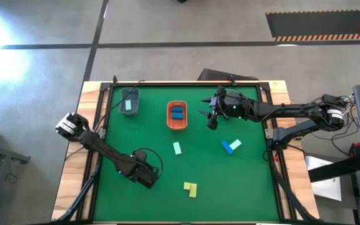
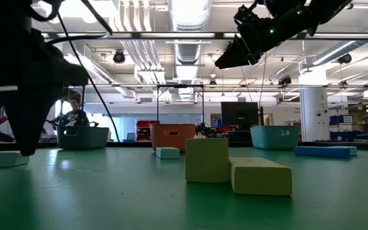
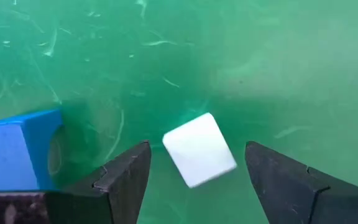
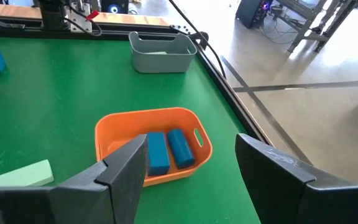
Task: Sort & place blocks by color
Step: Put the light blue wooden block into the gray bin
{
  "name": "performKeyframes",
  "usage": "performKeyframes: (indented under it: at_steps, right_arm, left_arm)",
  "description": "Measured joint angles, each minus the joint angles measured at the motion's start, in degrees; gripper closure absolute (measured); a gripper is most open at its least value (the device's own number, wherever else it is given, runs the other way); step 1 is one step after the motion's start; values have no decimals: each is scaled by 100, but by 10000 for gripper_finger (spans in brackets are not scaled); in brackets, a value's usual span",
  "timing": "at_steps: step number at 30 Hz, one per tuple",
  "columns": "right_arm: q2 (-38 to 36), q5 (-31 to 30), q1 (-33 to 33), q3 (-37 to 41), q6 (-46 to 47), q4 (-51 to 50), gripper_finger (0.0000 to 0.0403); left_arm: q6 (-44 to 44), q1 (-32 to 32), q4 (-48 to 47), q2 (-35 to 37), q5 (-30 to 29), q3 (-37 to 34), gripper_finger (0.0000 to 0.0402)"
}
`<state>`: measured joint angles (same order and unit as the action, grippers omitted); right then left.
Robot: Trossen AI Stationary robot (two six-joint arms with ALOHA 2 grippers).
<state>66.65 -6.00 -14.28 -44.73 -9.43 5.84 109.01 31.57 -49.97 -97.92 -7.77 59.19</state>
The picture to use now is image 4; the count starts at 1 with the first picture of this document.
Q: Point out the wooden workbench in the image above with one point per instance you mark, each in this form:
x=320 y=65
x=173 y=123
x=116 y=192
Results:
x=11 y=12

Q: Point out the blue cylinder block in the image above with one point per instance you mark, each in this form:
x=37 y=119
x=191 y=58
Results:
x=180 y=149

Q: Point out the grey plastic bin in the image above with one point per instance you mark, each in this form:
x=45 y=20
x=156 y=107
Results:
x=162 y=62

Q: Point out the black computer tower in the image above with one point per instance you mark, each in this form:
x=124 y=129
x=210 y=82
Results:
x=252 y=12

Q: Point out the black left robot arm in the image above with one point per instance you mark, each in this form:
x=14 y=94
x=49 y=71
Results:
x=53 y=14

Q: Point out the computer with blue fan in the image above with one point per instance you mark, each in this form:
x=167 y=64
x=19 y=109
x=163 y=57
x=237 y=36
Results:
x=114 y=6

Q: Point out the red tag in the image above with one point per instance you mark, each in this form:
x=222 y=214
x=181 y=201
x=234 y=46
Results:
x=92 y=15

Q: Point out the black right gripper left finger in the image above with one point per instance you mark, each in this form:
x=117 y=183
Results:
x=117 y=186

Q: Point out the orange plastic bin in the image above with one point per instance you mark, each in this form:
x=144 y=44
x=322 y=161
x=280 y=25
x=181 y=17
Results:
x=126 y=124

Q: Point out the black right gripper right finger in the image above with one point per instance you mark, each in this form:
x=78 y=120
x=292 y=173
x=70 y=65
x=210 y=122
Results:
x=275 y=186

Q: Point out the pale green block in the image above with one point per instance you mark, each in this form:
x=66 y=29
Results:
x=23 y=175

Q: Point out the silver metal bracket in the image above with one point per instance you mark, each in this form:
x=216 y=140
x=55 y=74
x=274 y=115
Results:
x=81 y=18

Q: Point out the black table frame rail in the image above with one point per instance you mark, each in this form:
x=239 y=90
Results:
x=117 y=32

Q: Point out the grey metal table frame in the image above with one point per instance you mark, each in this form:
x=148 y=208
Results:
x=306 y=28

